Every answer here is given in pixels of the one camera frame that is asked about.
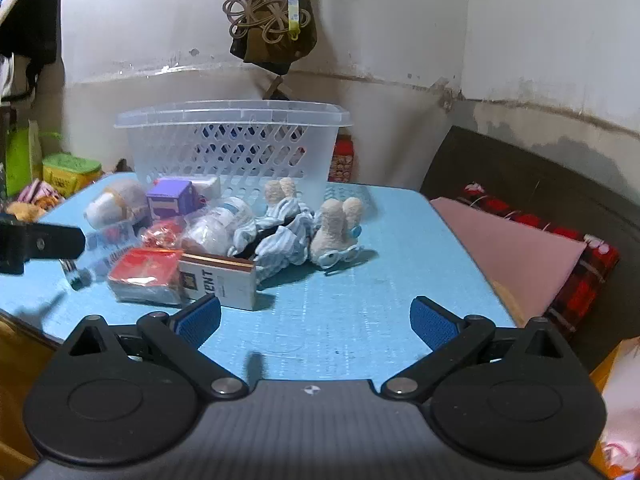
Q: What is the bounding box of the red plaid blanket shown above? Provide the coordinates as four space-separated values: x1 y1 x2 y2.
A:
452 182 621 335

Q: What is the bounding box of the pile of colourful snack packets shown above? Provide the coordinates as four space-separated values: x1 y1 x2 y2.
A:
5 180 67 222

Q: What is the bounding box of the purple cardboard box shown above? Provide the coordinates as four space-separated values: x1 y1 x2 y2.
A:
146 178 197 221

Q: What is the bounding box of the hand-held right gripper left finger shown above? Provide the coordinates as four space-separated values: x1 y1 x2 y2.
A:
60 294 249 402

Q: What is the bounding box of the clear plastic lattice basket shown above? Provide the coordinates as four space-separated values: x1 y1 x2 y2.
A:
114 100 353 202

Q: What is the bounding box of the white bottle in plastic bag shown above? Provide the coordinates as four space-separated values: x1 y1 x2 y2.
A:
181 197 256 256

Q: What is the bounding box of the white and brown plush toy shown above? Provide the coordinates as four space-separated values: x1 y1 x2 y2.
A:
84 180 151 228

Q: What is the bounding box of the white cigarette box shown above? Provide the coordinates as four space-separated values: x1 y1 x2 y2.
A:
177 252 258 311

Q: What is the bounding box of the blue striped cloth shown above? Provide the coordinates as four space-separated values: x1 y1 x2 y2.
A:
227 195 317 278

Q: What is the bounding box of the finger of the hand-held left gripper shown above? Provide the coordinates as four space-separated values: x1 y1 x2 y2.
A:
0 214 86 276

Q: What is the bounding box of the orange and pink bag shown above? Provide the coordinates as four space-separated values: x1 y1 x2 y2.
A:
589 337 640 480

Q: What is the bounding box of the red patterned gift box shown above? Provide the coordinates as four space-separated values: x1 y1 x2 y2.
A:
329 134 357 184

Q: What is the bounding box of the clear plastic bottle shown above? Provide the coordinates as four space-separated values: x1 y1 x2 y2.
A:
59 220 138 291

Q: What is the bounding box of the dark headboard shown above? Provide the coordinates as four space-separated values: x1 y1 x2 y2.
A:
420 126 640 376

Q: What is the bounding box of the orange cellophane wrapper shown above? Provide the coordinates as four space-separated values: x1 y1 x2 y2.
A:
141 218 185 251

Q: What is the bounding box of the pink cushion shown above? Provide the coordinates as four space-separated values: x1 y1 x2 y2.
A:
430 196 587 322

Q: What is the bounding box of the black hanging garment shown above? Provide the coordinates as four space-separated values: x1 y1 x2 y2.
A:
0 0 63 68

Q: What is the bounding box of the yellow-green tin box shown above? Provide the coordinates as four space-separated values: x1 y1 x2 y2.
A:
42 154 103 196

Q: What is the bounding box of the green gift bag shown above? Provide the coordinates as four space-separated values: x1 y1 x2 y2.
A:
5 120 62 197

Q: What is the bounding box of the small white box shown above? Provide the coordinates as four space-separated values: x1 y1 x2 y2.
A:
192 175 222 200

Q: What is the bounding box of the coiled beige cord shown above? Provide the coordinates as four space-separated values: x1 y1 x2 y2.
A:
222 0 301 41

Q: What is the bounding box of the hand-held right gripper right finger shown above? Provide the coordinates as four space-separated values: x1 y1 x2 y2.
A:
381 296 581 403

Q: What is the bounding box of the red flat packet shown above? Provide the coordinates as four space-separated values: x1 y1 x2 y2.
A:
107 247 185 307

